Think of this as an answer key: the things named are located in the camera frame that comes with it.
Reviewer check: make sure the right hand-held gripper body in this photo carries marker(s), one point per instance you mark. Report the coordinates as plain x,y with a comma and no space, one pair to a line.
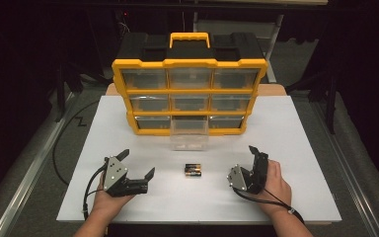
258,174

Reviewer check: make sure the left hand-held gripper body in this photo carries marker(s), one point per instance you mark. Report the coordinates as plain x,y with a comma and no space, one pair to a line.
115,171

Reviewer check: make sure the black and copper battery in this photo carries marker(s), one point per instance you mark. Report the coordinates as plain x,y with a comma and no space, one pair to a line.
190,174
190,170
190,166

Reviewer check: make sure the clear plastic drawer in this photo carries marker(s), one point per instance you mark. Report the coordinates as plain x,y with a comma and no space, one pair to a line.
189,138

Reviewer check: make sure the yellow and black drawer organizer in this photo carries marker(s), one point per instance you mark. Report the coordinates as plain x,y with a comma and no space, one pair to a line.
190,62

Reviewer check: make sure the person's right hand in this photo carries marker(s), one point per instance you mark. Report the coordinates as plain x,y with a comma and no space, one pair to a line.
278,194

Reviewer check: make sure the person's left hand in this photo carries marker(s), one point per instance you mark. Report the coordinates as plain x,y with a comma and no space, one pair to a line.
107,204

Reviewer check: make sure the group of clear drawers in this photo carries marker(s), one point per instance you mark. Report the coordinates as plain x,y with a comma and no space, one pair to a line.
144,79

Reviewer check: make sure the black metal stand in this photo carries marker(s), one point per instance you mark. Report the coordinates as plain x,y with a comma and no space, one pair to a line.
60,98
331,108

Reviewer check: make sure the aluminium floor rail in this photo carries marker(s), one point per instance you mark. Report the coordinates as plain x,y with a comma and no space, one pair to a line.
29,177
352,184

